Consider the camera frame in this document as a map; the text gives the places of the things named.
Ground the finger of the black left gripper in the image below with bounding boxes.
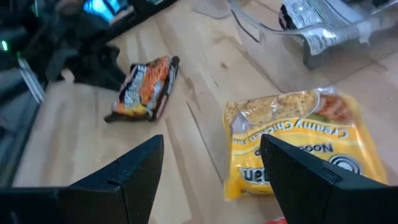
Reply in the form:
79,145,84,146
74,45,127,91

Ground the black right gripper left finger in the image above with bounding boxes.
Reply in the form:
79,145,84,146
52,134,165,224

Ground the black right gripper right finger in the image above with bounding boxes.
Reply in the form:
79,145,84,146
260,133,398,224

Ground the black Maruchan fire noodle pack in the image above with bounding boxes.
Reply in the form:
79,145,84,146
104,55,181,123
278,0,374,57

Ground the yellow Maruchan chicken noodle pack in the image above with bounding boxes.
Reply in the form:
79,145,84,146
222,86,389,202

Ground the clear plastic bin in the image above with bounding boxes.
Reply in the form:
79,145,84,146
228,0,398,91

